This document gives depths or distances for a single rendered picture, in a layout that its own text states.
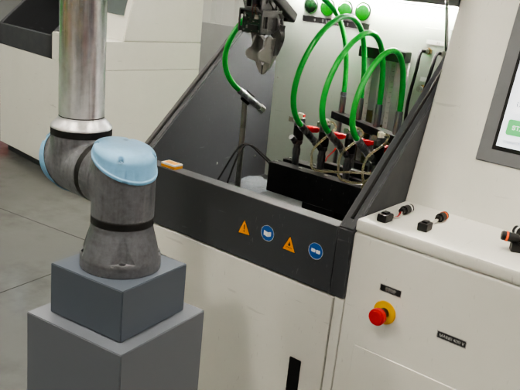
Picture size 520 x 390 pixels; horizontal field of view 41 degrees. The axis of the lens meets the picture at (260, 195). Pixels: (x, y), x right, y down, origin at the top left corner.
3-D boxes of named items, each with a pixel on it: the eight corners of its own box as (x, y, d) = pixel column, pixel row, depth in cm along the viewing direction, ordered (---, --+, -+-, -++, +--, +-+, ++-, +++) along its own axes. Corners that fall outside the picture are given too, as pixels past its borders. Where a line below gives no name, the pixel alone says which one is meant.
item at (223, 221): (139, 217, 192) (142, 160, 187) (152, 213, 195) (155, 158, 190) (328, 293, 156) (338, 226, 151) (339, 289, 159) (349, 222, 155)
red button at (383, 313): (362, 324, 147) (366, 302, 145) (372, 319, 150) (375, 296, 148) (384, 333, 144) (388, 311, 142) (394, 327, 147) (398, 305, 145)
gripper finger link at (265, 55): (249, 74, 165) (253, 35, 162) (265, 73, 169) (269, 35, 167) (260, 76, 163) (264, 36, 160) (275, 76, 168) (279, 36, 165)
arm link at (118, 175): (115, 229, 122) (118, 154, 119) (71, 208, 131) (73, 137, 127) (168, 217, 131) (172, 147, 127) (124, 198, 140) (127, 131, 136)
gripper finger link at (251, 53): (239, 73, 167) (243, 32, 164) (255, 72, 171) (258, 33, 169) (249, 74, 165) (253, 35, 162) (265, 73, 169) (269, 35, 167)
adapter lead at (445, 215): (425, 233, 143) (427, 224, 143) (415, 230, 144) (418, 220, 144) (449, 220, 153) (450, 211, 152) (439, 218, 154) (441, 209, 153)
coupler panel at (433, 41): (401, 141, 195) (419, 26, 186) (406, 140, 197) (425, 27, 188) (444, 152, 187) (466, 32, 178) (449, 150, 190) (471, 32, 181)
